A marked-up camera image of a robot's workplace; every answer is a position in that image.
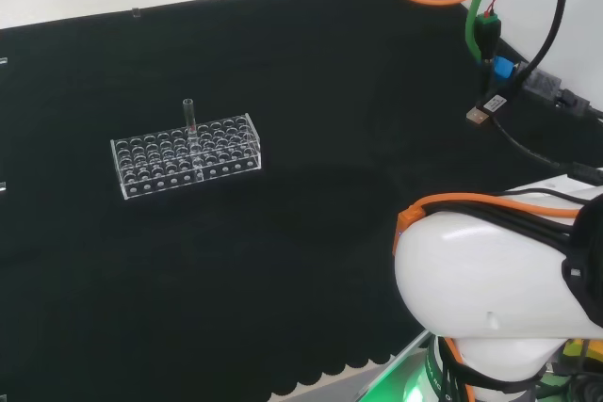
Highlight clear glass test tube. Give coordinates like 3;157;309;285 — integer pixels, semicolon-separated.
181;97;204;183

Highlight clear acrylic test tube rack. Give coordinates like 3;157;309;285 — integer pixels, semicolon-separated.
109;113;263;201

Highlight black bench cloth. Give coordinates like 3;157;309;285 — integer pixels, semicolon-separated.
0;0;603;399

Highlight pale board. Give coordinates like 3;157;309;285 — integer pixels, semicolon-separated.
266;330;432;402

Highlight blue connector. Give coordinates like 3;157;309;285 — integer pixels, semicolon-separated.
492;56;515;83

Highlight green connector block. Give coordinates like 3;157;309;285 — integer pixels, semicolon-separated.
473;13;501;57

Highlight yellow stop button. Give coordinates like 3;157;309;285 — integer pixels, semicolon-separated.
562;339;603;361

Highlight black cable with USB plug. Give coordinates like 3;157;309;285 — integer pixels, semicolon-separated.
465;93;603;185

